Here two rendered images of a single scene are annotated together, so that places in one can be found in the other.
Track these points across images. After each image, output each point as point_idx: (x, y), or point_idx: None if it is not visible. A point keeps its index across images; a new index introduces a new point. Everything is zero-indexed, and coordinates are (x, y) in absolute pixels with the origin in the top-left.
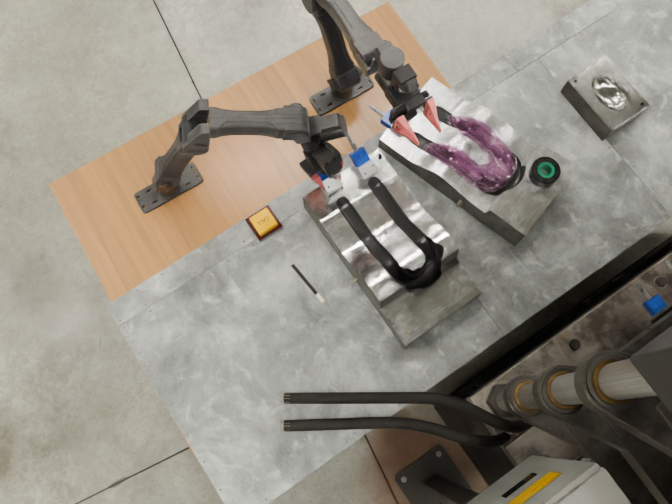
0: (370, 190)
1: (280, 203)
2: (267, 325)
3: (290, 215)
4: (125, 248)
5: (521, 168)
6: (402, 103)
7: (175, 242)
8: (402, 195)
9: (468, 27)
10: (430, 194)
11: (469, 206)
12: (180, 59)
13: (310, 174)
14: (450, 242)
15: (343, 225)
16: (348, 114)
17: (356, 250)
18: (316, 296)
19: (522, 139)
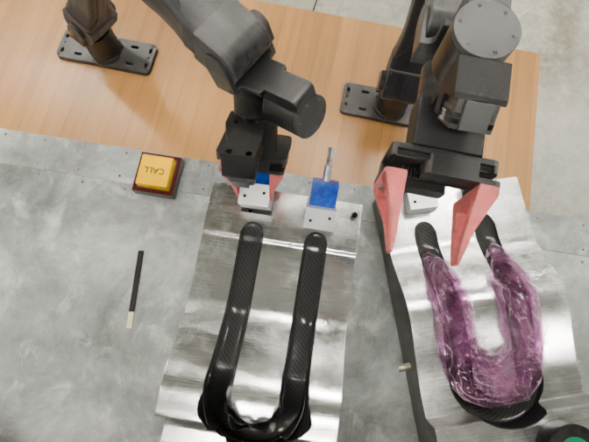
0: (301, 247)
1: (200, 169)
2: (43, 295)
3: (196, 192)
4: (3, 75)
5: (535, 404)
6: (426, 148)
7: (54, 113)
8: (336, 291)
9: (581, 178)
10: (381, 317)
11: (414, 385)
12: (311, 10)
13: (217, 153)
14: (331, 425)
15: (225, 260)
16: (373, 138)
17: (209, 308)
18: (128, 314)
19: (572, 364)
